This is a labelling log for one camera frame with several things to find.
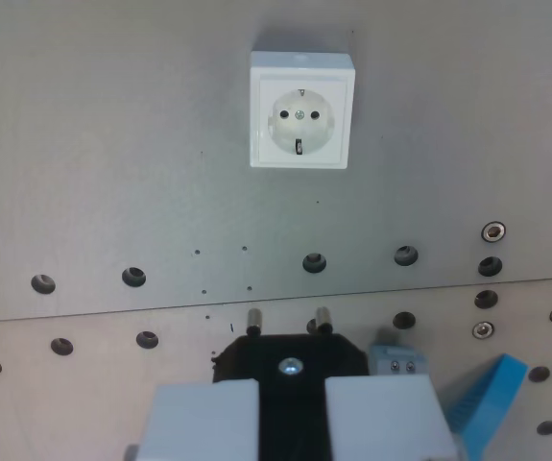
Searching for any white wall socket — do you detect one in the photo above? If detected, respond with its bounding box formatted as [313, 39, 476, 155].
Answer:
[249, 49, 357, 170]

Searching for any light blue small block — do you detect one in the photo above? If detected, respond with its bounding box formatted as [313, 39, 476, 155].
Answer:
[368, 341, 428, 378]

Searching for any blue ribbed plastic block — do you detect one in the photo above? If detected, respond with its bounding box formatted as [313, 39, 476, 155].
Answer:
[444, 352, 530, 461]

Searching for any black two-pin power plug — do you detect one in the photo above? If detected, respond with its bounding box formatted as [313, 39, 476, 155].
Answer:
[210, 306, 371, 461]

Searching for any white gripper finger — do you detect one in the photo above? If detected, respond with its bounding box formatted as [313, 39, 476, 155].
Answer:
[125, 378, 261, 461]
[324, 373, 462, 461]

